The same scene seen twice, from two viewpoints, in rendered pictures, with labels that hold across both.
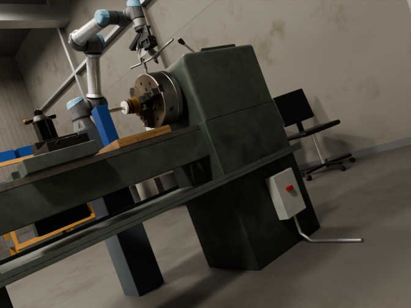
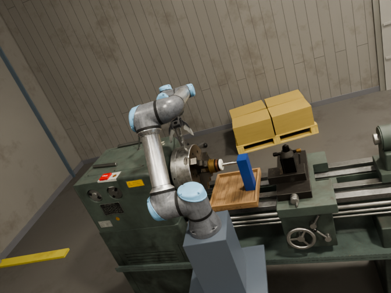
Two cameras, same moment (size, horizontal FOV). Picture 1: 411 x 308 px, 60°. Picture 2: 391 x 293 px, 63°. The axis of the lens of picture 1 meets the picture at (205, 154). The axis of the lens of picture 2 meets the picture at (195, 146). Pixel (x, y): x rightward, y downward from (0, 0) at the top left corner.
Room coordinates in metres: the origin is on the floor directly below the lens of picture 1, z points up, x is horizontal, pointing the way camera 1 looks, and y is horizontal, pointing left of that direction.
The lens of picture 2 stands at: (2.90, 1.76, 2.04)
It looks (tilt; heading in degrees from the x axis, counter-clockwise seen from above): 24 degrees down; 240
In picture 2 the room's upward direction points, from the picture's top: 20 degrees counter-clockwise
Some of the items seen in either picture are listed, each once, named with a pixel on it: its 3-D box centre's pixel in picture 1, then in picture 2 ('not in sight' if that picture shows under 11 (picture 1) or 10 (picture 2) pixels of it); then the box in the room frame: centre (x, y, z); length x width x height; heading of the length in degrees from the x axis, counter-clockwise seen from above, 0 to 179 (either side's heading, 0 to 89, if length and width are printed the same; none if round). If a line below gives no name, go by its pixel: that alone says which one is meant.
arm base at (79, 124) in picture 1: (83, 125); (202, 219); (2.36, 0.69, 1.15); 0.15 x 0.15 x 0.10
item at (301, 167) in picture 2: (55, 144); (286, 174); (1.75, 0.67, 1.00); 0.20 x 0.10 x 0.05; 127
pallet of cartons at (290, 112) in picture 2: not in sight; (269, 120); (-0.09, -1.15, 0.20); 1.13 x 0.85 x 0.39; 133
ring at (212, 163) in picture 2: (133, 105); (213, 165); (1.95, 0.28, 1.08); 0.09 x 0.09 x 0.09; 37
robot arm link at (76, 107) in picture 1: (78, 108); (192, 199); (2.37, 0.68, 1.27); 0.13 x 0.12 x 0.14; 136
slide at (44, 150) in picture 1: (56, 152); (292, 174); (1.69, 0.65, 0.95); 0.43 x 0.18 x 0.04; 37
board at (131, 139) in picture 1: (130, 143); (235, 188); (1.90, 0.35, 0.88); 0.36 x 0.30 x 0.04; 37
